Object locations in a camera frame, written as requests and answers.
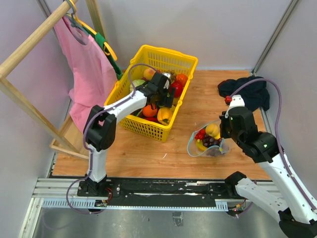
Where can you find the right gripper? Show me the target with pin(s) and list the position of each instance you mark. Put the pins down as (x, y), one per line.
(223, 121)

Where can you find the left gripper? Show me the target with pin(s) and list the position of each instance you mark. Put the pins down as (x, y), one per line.
(167, 101)

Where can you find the yellow peach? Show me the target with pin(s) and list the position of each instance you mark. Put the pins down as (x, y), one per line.
(212, 130)

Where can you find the purple grapes bunch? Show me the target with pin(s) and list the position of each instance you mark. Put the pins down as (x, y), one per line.
(209, 141)

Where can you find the clear zip top bag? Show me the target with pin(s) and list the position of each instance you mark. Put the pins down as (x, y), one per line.
(213, 151)

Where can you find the red orange fruit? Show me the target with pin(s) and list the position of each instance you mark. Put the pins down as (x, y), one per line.
(200, 135)

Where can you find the banana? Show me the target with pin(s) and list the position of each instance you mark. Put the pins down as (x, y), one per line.
(200, 145)

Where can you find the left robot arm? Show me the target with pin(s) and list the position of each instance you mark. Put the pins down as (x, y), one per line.
(100, 128)

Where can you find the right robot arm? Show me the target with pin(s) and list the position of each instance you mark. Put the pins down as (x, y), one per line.
(295, 211)

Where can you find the small yellow fruit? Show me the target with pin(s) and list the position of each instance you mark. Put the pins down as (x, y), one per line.
(175, 101)

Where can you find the yellow bell pepper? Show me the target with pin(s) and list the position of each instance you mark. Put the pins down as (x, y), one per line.
(164, 115)

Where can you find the red apple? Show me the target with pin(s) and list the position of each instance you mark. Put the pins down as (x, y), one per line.
(177, 88)

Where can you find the red chili pepper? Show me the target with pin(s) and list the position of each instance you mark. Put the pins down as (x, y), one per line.
(153, 119)

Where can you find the orange persimmon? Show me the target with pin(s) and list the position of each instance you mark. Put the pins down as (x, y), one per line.
(182, 79)

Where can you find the yellow plastic basket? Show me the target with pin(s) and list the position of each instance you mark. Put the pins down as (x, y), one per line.
(164, 60)

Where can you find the green cabbage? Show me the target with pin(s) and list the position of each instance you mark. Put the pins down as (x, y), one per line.
(135, 84)

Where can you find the dark navy cloth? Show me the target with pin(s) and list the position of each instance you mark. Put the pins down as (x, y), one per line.
(254, 95)

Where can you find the pink shirt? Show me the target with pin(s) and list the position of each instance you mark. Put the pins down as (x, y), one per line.
(94, 76)

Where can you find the yellow hanger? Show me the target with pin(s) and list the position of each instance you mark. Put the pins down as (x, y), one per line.
(74, 14)

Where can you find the green garment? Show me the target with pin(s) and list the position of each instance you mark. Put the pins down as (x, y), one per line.
(101, 41)

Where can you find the wooden clothes rack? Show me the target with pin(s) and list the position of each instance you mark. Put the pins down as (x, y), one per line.
(60, 144)

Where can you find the grey hanger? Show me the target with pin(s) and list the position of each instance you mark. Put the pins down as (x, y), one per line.
(75, 27)

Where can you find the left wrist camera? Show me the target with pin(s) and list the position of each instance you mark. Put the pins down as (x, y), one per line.
(168, 81)

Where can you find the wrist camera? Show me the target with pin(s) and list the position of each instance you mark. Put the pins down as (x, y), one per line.
(232, 102)
(168, 81)

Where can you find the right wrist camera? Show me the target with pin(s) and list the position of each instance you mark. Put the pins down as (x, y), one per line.
(232, 102)

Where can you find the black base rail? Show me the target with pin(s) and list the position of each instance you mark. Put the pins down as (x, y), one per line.
(158, 192)

